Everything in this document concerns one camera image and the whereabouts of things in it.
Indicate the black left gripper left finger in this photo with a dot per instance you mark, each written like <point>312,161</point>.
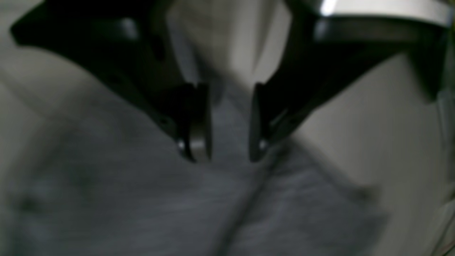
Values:
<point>126,45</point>

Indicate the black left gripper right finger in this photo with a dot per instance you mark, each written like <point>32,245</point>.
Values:
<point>331,44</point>

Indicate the grey T-shirt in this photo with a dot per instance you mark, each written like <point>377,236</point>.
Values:
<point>111,184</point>

